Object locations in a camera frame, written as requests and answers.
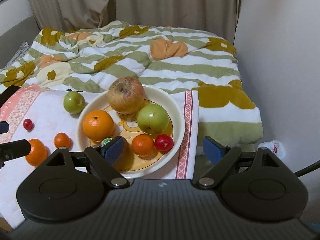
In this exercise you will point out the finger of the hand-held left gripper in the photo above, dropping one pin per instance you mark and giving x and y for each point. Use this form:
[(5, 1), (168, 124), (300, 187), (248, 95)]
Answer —
[(15, 149), (3, 127)]

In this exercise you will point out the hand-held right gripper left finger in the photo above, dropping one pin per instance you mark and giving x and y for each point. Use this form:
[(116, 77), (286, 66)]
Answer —
[(113, 150)]

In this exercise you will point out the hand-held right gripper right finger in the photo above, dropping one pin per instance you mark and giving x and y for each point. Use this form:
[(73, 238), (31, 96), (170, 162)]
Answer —
[(211, 150)]

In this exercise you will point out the brown kiwi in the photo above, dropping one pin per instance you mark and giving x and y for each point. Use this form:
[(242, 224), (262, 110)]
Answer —
[(126, 157)]

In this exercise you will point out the large orange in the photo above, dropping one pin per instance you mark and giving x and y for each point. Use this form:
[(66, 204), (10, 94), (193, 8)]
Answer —
[(38, 155)]

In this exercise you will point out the medium orange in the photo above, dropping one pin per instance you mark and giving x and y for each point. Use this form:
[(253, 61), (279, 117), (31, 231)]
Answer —
[(98, 125)]

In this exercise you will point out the small red fruit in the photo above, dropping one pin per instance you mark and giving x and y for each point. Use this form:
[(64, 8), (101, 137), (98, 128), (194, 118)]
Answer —
[(163, 142), (28, 124)]

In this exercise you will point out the large green apple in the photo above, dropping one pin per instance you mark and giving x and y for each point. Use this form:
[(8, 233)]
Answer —
[(153, 118)]

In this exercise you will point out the cream plate with duck print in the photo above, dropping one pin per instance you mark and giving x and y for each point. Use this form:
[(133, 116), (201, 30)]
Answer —
[(174, 112)]

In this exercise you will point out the red yellow apple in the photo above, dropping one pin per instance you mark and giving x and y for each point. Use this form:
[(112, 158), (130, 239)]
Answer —
[(126, 95)]

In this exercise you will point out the pink floral tablecloth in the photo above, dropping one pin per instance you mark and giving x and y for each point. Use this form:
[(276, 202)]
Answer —
[(47, 112)]

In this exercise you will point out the small tangerine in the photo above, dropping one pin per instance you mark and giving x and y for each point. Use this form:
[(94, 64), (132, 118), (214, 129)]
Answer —
[(62, 140)]

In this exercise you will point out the white plastic bag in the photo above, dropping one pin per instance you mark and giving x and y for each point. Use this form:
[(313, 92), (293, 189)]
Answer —
[(272, 148)]

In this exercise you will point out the small green apple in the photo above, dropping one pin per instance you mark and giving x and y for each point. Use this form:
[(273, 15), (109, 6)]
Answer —
[(73, 103)]

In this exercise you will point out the grey patterned bedsheet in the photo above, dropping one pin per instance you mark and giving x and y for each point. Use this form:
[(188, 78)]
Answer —
[(21, 48)]

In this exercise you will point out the green striped flower blanket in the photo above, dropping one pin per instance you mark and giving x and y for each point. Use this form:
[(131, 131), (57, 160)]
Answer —
[(175, 67)]

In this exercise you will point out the grey headboard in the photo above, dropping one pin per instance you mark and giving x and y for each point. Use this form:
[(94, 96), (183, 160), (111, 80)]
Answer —
[(15, 35)]

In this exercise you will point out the beige curtain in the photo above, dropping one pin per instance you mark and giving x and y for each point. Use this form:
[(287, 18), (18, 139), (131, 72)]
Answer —
[(150, 2)]

